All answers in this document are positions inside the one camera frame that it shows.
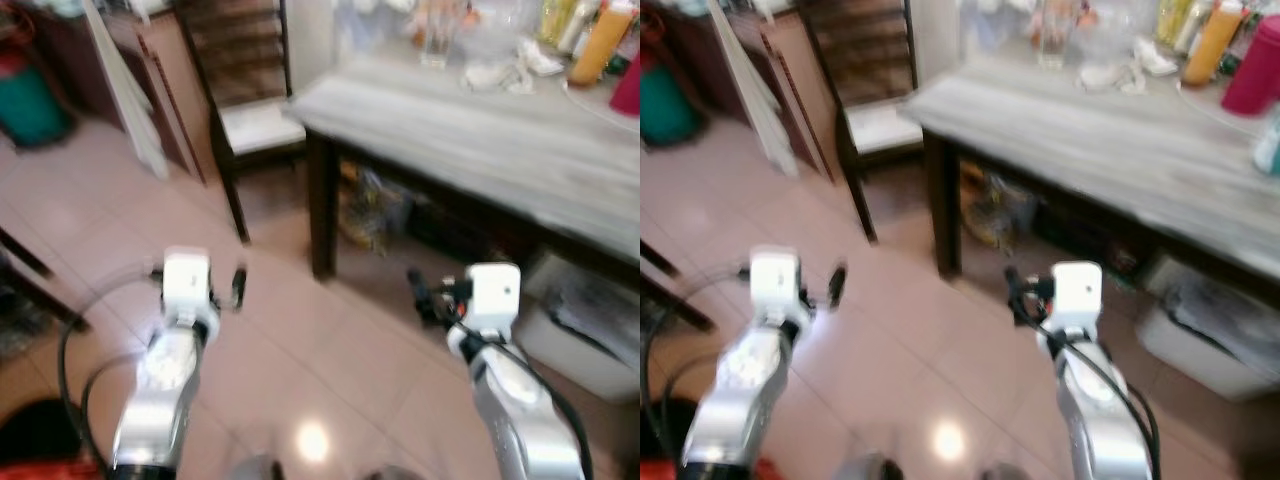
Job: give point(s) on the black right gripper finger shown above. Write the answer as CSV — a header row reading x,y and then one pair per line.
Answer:
x,y
1017,296
424,298

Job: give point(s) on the magenta plastic cup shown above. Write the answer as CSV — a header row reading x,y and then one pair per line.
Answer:
x,y
1255,70
628,88

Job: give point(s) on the orange sauce squeeze bottle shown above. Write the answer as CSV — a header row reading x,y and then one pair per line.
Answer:
x,y
1212,45
600,45

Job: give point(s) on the brown wooden cabinet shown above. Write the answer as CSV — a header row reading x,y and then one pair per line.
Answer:
x,y
170,90
800,90

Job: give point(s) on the white leaning board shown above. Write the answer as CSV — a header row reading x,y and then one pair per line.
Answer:
x,y
760,95
130,95

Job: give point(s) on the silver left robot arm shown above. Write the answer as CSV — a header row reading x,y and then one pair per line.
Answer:
x,y
160,380
745,375

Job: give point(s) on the dark wooden furniture leg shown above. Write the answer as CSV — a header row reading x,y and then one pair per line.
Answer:
x,y
680,300
40,290

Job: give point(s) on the white plastic box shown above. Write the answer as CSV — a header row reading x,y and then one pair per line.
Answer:
x,y
570,355
1190,355

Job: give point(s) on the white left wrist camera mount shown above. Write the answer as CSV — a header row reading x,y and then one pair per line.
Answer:
x,y
775,283
187,285

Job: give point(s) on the green round container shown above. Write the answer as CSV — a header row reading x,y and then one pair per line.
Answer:
x,y
30,105
665,105

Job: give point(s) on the large clear plastic jar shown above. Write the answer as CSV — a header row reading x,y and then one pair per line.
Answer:
x,y
1112,30
497,30

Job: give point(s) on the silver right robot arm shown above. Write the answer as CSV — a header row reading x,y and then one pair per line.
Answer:
x,y
1100,410
520,410

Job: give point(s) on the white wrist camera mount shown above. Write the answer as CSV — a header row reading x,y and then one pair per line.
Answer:
x,y
775,283
187,285
1076,293
493,295

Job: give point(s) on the grey plastic bag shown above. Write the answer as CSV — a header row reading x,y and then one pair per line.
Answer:
x,y
600,305
1225,305

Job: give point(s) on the white cap spice bottle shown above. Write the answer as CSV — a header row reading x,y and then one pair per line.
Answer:
x,y
584,30
1198,30

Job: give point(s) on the square clear glass tumbler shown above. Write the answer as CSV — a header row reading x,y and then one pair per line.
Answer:
x,y
435,50
1051,50

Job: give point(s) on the crumpled plastic bag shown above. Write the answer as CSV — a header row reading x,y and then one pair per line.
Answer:
x,y
997,210
375,210

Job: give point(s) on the clear bottle orange cap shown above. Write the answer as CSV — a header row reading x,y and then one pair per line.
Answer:
x,y
1052,10
436,10

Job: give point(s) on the teal and white object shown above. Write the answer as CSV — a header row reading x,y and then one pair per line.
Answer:
x,y
1270,145

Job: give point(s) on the white paper napkin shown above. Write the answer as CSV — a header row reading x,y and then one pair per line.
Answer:
x,y
543,58
1158,58

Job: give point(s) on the dark wooden chair white seat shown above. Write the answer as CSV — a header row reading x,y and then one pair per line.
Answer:
x,y
255,125
880,125

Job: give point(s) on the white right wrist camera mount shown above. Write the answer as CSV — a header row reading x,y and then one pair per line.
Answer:
x,y
1076,293
493,295

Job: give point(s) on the dark wooden table grey top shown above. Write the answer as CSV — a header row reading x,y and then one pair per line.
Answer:
x,y
1100,140
480,140

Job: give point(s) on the yellow printed bottle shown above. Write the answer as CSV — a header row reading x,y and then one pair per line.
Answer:
x,y
1172,18
556,18

